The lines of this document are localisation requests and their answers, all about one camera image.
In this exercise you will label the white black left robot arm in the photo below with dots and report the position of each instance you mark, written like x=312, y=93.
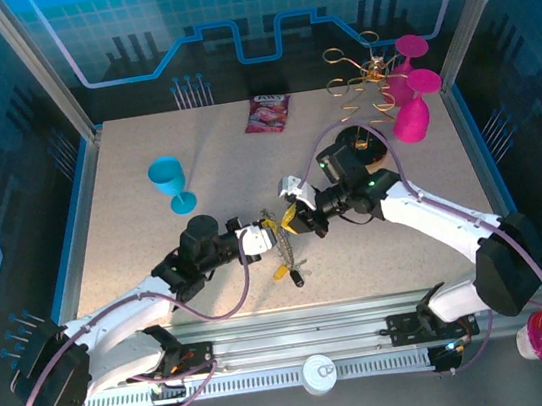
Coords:
x=115, y=316

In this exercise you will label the red purple candy bag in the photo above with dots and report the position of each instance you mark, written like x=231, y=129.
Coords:
x=266, y=115

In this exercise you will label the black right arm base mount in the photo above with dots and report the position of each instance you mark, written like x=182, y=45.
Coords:
x=405, y=328

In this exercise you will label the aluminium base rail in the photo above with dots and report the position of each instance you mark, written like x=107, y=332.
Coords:
x=293, y=326

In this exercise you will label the aluminium frame post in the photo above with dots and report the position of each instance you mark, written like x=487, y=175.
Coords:
x=35, y=69
x=476, y=7

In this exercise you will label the black key fob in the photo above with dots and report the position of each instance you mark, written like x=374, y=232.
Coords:
x=297, y=279

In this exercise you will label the pink plastic goblet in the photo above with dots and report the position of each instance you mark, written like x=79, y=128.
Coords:
x=411, y=47
x=411, y=122

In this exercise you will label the silver tin can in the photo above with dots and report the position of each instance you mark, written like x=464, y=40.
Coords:
x=319, y=375

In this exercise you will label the blue plastic goblet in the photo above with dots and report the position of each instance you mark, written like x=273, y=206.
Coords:
x=165, y=175

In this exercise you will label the plain silver key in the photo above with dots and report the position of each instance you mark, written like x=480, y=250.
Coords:
x=301, y=264

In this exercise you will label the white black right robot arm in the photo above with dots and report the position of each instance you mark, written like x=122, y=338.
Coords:
x=430, y=221

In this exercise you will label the aluminium side rail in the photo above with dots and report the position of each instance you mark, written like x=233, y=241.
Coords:
x=477, y=159
x=84, y=189

